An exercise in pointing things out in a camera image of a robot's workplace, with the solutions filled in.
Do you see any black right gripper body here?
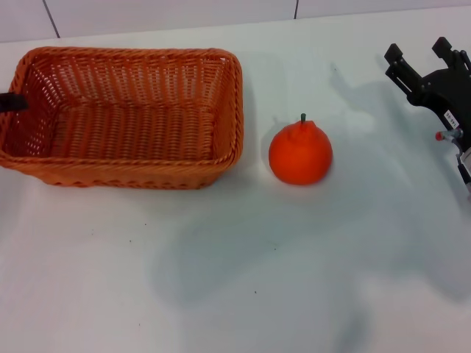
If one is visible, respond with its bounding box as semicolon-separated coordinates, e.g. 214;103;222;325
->
407;67;471;130

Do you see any orange woven wicker basket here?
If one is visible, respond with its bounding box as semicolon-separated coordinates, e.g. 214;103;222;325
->
0;46;244;190

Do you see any orange toy fruit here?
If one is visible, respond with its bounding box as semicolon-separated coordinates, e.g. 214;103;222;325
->
268;113;334;186

